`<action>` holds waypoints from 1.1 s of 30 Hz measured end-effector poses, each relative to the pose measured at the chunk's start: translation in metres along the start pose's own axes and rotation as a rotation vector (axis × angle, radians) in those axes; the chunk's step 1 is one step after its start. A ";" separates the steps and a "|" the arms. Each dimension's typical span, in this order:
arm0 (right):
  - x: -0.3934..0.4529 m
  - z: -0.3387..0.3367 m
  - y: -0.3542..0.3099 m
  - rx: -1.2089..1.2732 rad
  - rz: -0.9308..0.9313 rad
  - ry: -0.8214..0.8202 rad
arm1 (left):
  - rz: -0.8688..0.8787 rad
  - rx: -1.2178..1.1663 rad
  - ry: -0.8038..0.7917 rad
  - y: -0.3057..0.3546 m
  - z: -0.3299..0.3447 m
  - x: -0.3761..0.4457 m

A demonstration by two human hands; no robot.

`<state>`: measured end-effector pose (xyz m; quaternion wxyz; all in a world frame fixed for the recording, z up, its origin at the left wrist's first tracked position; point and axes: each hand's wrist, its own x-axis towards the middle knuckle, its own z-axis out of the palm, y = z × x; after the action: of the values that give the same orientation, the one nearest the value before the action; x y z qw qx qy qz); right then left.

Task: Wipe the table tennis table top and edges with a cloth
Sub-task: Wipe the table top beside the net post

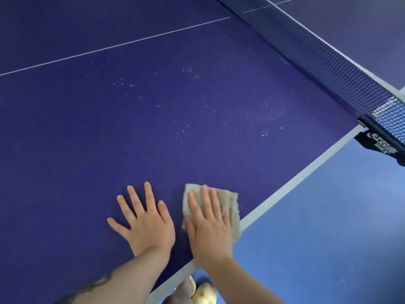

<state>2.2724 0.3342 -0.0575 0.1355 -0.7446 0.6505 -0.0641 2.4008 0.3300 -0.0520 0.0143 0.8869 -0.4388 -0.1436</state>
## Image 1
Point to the person's left hand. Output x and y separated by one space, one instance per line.
150 231

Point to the person's right hand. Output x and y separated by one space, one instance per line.
210 237

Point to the blue table tennis table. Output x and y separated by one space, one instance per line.
126 107

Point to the dark blue table tennis net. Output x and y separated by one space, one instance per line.
332 56

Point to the grey cleaning cloth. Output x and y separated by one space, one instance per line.
232 212

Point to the black net post clamp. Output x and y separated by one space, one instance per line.
381 142

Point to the person's left leg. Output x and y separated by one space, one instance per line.
178 294

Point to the cream right slipper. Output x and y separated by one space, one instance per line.
204 294

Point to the person's left forearm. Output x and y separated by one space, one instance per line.
110 278

